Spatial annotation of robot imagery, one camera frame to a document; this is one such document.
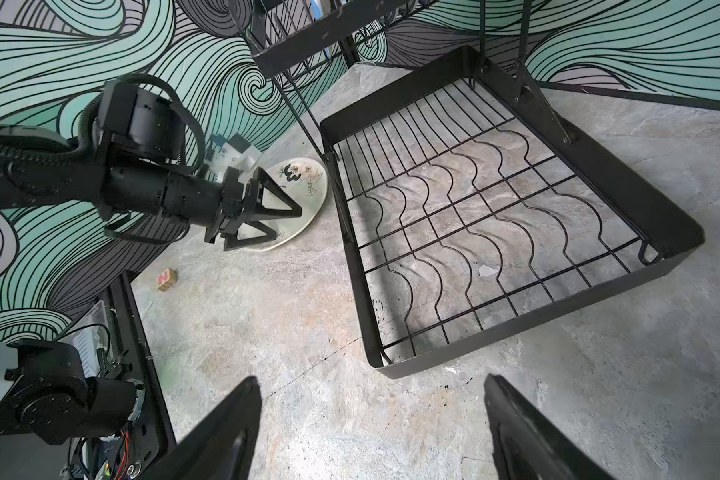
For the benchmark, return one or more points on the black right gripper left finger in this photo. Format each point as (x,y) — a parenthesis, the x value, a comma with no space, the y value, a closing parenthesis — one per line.
(222,445)

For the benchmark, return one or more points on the cream floral plate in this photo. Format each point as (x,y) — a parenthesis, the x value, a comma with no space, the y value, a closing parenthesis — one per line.
(304,180)

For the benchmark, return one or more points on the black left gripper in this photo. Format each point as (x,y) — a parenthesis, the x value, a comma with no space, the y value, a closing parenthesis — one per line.
(229,209)

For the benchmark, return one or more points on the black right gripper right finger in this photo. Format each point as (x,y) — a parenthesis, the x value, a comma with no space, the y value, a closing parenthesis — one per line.
(526,445)

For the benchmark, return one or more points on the black wire dish rack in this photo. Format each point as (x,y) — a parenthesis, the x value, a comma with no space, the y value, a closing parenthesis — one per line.
(469,209)

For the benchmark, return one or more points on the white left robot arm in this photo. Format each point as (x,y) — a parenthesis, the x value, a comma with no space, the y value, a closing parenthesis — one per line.
(138,150)

